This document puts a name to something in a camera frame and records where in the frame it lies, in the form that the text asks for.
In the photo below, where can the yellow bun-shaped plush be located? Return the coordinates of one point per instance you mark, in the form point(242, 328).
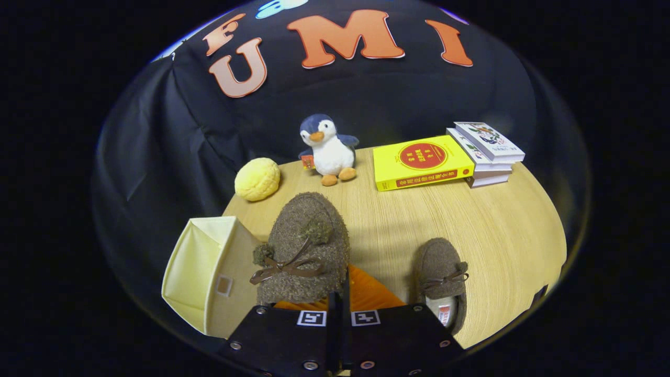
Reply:
point(257, 179)

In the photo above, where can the white book with illustrated cover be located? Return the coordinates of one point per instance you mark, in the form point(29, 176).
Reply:
point(489, 140)

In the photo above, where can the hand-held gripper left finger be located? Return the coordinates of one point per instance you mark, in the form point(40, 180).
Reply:
point(277, 340)

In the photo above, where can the brown fuzzy shoe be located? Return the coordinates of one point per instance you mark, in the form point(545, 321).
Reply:
point(309, 214)
point(434, 256)

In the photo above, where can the yellow book with red circle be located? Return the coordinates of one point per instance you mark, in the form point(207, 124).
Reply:
point(419, 162)

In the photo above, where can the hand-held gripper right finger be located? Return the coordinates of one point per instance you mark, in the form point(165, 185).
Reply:
point(398, 340)

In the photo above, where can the plain white book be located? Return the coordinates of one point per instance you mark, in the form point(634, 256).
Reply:
point(466, 146)
point(487, 180)

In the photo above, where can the penguin plush toy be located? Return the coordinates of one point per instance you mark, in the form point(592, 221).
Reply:
point(331, 154)

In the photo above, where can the cream fabric storage box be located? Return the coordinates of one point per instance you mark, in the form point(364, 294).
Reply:
point(193, 267)

